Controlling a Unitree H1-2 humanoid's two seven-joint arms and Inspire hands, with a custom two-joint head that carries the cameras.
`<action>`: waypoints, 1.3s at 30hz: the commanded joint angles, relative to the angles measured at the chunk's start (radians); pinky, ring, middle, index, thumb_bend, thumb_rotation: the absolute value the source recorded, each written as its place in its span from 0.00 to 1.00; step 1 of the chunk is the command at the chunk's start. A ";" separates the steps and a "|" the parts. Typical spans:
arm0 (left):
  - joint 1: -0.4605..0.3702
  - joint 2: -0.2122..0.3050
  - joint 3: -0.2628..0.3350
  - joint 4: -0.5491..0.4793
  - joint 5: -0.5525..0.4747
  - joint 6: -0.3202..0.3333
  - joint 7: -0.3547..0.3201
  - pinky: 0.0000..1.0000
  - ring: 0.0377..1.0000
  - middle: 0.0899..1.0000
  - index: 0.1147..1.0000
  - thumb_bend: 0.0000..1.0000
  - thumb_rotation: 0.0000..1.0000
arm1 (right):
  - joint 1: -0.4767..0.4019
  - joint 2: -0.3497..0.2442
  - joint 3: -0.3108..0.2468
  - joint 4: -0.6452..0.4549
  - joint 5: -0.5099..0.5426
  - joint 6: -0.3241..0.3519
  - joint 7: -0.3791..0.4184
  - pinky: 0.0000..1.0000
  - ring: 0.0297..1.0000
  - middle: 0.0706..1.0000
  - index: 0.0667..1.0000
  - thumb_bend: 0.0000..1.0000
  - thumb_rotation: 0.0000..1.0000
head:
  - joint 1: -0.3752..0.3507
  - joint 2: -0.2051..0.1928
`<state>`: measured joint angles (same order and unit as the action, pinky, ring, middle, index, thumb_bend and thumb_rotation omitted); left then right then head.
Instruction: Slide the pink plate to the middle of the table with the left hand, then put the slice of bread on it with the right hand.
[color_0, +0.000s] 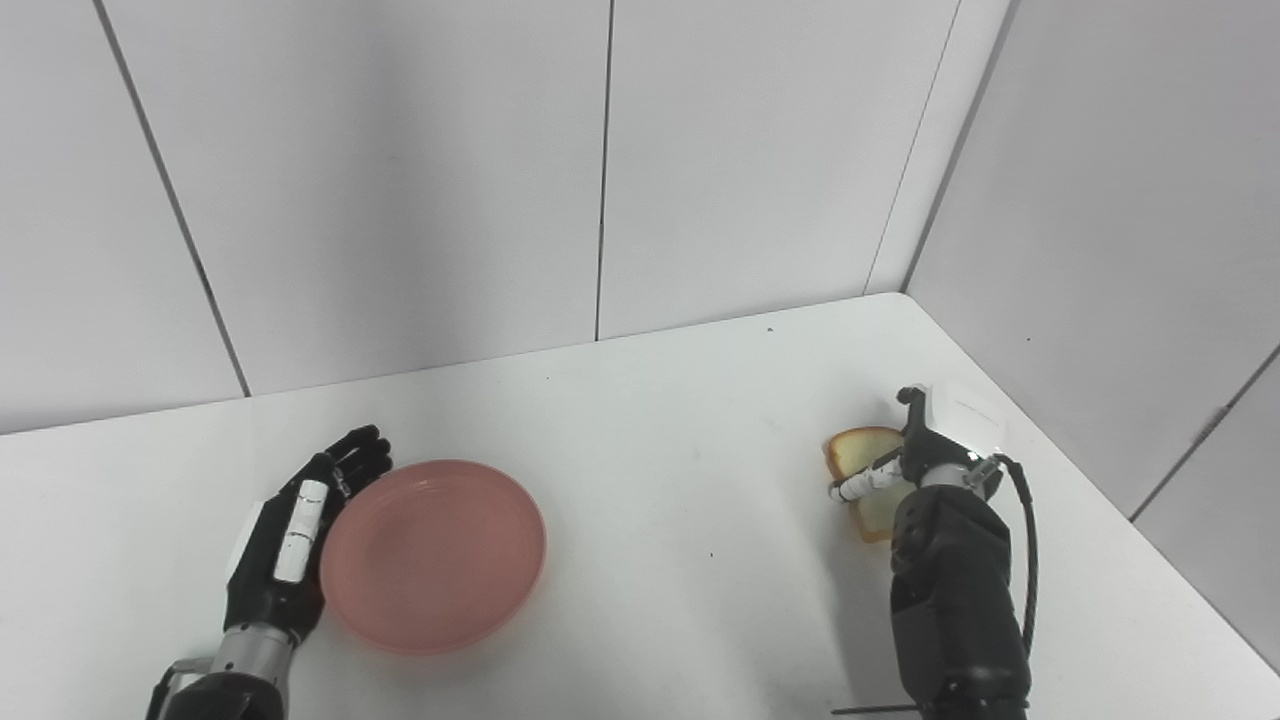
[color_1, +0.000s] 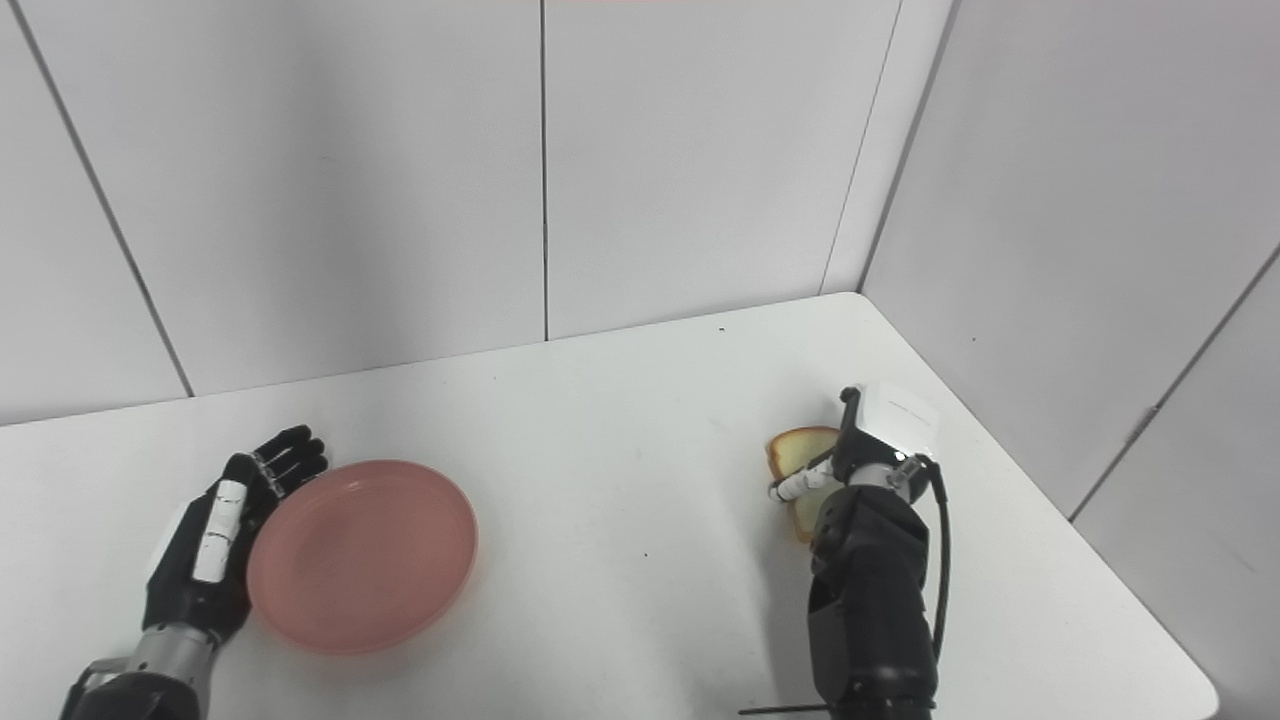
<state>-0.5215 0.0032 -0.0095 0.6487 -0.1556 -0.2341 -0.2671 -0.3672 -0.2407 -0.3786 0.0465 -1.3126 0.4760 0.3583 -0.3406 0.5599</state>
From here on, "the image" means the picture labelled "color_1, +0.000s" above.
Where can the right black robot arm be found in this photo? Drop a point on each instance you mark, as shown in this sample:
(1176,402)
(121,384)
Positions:
(870,600)

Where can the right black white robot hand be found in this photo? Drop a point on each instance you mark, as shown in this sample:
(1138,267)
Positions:
(880,440)

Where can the pink round plate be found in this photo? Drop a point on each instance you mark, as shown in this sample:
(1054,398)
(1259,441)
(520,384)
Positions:
(362,555)

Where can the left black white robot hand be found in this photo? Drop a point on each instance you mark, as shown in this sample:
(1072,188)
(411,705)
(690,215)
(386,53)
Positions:
(205,550)

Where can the slice of white bread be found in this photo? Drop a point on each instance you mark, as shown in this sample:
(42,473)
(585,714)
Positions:
(800,450)

